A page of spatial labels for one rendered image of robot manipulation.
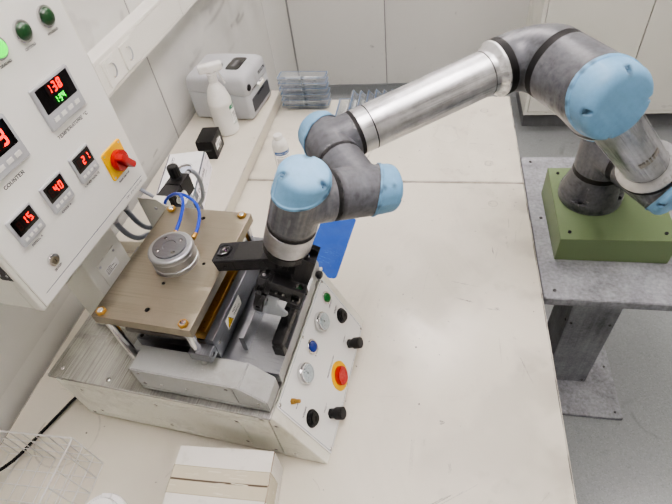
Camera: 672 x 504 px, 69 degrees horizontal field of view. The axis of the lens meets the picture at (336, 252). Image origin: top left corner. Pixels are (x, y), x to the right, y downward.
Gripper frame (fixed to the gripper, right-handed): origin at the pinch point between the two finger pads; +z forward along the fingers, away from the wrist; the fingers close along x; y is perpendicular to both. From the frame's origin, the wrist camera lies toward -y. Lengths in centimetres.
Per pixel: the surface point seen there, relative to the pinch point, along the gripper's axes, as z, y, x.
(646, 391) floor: 59, 132, 55
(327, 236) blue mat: 24, 7, 44
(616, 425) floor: 63, 121, 40
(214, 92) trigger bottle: 21, -44, 84
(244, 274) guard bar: -3.8, -4.6, 3.1
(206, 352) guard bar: -2.5, -4.9, -13.0
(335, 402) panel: 16.4, 20.1, -5.5
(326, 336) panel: 10.3, 14.0, 4.8
